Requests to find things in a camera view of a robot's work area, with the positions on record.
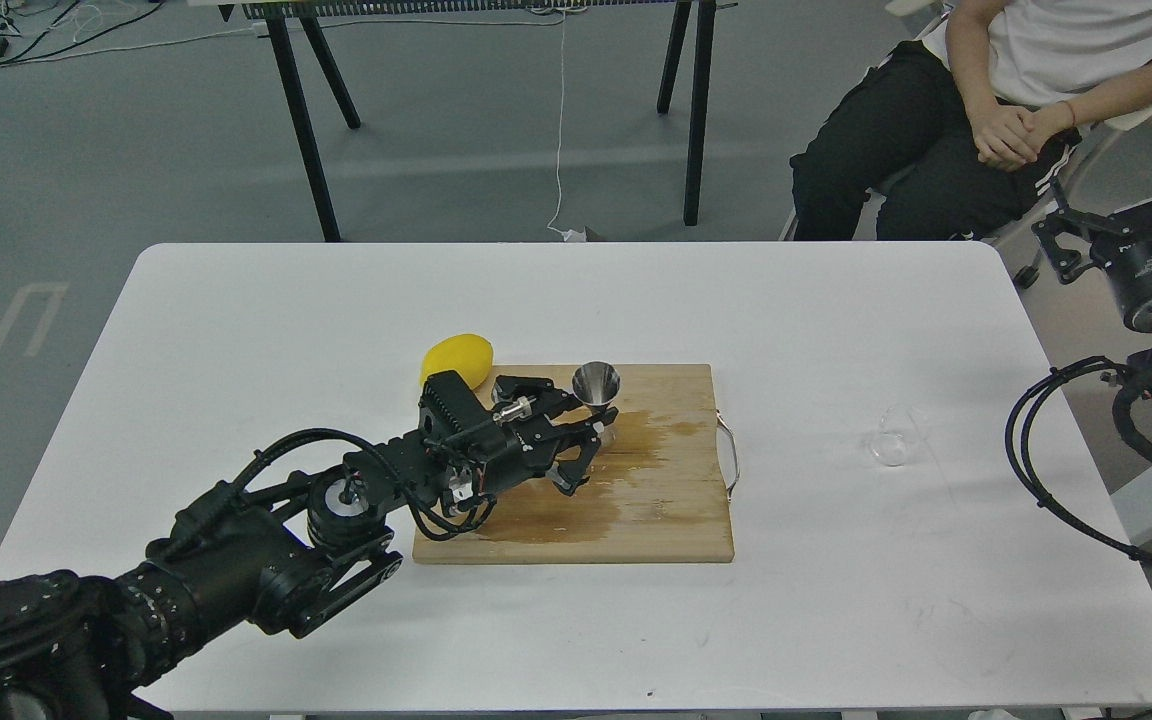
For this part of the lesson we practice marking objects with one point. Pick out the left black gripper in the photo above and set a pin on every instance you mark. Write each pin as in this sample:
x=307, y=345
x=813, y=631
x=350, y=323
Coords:
x=470, y=453

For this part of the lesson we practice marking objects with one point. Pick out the steel jigger measuring cup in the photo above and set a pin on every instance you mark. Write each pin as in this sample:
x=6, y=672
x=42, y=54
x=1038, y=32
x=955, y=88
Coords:
x=595, y=385

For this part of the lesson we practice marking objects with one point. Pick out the clear glass cup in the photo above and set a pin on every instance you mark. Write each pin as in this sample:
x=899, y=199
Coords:
x=901, y=436

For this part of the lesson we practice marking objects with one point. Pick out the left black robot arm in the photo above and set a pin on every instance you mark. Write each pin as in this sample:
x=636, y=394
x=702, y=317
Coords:
x=297, y=537

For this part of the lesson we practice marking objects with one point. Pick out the white chair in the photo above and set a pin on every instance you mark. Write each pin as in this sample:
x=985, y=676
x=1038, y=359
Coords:
x=1097, y=139

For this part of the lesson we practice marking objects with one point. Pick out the yellow lemon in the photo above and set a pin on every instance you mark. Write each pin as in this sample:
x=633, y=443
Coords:
x=468, y=354

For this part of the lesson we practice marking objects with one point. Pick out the wooden cutting board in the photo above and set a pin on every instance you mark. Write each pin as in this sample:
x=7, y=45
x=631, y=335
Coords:
x=655, y=494

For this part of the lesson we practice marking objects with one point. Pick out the seated person white shirt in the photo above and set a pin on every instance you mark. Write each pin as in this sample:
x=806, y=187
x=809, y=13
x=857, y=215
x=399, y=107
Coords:
x=971, y=122

